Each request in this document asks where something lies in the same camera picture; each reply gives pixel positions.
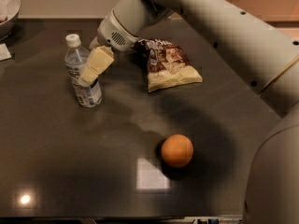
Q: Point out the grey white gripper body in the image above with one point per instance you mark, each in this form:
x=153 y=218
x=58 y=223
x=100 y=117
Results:
x=114 y=34

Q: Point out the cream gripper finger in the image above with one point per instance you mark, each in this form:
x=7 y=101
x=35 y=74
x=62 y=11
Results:
x=98 y=61
x=95 y=43

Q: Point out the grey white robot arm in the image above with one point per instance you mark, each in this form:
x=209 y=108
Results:
x=231 y=141

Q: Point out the brown and cream chip bag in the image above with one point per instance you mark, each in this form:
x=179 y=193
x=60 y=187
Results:
x=167 y=63

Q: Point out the white paper card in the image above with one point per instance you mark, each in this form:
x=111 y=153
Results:
x=4 y=52

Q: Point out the grey metal bowl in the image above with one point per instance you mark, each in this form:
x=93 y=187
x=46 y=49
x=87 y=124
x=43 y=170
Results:
x=9 y=12

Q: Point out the orange fruit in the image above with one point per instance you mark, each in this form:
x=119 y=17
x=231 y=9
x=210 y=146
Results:
x=177 y=151

